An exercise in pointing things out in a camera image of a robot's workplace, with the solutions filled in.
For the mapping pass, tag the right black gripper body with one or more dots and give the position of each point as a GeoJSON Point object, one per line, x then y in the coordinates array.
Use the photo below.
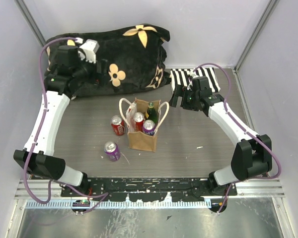
{"type": "Point", "coordinates": [189, 100]}

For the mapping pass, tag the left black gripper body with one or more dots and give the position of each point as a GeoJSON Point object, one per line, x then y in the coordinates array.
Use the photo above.
{"type": "Point", "coordinates": [87, 73]}

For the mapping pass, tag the green glass bottle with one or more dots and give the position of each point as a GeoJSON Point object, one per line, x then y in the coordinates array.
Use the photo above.
{"type": "Point", "coordinates": [151, 113]}

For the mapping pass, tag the purple Fanta can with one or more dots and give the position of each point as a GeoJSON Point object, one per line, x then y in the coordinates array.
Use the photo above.
{"type": "Point", "coordinates": [149, 127]}

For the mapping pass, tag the red cola can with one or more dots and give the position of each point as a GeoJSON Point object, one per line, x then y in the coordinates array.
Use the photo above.
{"type": "Point", "coordinates": [118, 125]}
{"type": "Point", "coordinates": [138, 120]}

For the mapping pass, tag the brown canvas tote bag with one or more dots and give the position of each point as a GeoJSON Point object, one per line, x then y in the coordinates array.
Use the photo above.
{"type": "Point", "coordinates": [139, 140]}

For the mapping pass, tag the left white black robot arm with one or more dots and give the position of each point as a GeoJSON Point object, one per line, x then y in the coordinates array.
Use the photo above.
{"type": "Point", "coordinates": [37, 155]}

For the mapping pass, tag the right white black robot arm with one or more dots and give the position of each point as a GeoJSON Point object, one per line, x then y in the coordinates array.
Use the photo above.
{"type": "Point", "coordinates": [252, 154]}

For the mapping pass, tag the black white striped cloth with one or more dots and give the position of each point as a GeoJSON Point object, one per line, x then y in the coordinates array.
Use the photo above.
{"type": "Point", "coordinates": [179, 76]}

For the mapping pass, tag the black floral plush blanket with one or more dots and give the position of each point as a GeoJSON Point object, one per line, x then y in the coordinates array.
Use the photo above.
{"type": "Point", "coordinates": [135, 56]}

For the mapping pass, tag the purple soda can front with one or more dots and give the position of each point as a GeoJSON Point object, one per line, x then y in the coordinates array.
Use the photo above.
{"type": "Point", "coordinates": [111, 149]}

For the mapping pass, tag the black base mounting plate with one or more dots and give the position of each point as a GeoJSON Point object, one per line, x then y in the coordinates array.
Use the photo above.
{"type": "Point", "coordinates": [153, 189]}

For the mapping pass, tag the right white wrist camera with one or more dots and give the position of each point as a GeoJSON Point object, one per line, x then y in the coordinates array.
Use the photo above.
{"type": "Point", "coordinates": [191, 76]}

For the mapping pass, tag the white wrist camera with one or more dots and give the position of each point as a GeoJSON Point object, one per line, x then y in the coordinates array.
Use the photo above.
{"type": "Point", "coordinates": [191, 76]}
{"type": "Point", "coordinates": [87, 50]}

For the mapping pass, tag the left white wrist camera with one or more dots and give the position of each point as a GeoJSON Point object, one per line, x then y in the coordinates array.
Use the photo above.
{"type": "Point", "coordinates": [87, 50]}

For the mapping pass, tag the left aluminium frame post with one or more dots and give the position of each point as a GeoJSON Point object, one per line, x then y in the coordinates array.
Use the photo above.
{"type": "Point", "coordinates": [21, 4]}

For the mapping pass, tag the aluminium frame post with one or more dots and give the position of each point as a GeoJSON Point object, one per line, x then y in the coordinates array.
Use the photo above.
{"type": "Point", "coordinates": [21, 4]}
{"type": "Point", "coordinates": [269, 9]}

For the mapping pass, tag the slotted cable duct rail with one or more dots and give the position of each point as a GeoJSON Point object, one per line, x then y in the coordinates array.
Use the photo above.
{"type": "Point", "coordinates": [72, 203]}

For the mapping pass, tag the right aluminium frame post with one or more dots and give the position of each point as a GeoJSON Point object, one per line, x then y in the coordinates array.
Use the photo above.
{"type": "Point", "coordinates": [269, 9]}

